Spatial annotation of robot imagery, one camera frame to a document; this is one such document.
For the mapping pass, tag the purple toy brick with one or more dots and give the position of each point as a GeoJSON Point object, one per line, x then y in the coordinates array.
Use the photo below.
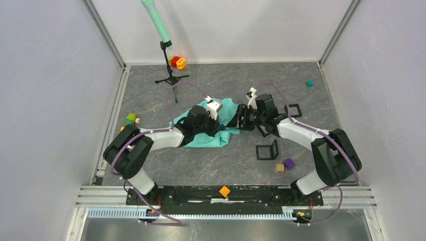
{"type": "Point", "coordinates": [288, 163]}

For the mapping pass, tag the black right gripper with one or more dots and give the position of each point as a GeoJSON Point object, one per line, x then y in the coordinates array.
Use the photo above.
{"type": "Point", "coordinates": [235, 122]}

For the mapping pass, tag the small wooden cube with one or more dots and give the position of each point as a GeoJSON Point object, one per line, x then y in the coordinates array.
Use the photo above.
{"type": "Point", "coordinates": [279, 168]}

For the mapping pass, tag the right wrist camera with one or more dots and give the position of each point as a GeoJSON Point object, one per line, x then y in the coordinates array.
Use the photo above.
{"type": "Point", "coordinates": [251, 96]}

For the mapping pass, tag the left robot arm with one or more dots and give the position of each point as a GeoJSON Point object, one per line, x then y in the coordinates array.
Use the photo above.
{"type": "Point", "coordinates": [128, 151]}

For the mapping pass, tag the orange diamond marker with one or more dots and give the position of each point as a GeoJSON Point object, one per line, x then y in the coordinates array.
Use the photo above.
{"type": "Point", "coordinates": [224, 191]}

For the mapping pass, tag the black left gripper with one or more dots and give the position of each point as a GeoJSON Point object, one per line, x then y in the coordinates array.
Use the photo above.
{"type": "Point", "coordinates": [215, 125]}

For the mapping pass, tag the black tripod stand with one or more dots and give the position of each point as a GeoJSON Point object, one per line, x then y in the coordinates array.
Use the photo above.
{"type": "Point", "coordinates": [171, 79]}

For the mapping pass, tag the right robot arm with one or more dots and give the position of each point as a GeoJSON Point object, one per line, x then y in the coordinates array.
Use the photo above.
{"type": "Point", "coordinates": [334, 156]}

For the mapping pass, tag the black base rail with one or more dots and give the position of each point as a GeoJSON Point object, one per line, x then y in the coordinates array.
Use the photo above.
{"type": "Point", "coordinates": [206, 200]}

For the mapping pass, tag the colourful toy brick train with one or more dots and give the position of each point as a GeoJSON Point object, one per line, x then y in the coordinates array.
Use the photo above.
{"type": "Point", "coordinates": [131, 119]}

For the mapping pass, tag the black square frame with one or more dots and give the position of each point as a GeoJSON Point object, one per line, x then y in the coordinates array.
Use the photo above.
{"type": "Point", "coordinates": [265, 130]}
{"type": "Point", "coordinates": [293, 110]}
{"type": "Point", "coordinates": [267, 152]}

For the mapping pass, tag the small teal cube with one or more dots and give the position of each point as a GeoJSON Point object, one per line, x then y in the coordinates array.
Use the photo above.
{"type": "Point", "coordinates": [310, 83]}

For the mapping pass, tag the red orange toy rings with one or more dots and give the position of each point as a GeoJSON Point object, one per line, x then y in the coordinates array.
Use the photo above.
{"type": "Point", "coordinates": [177, 62]}

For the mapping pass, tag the mint green microphone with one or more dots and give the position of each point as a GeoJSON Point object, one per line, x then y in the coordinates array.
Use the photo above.
{"type": "Point", "coordinates": [150, 7]}

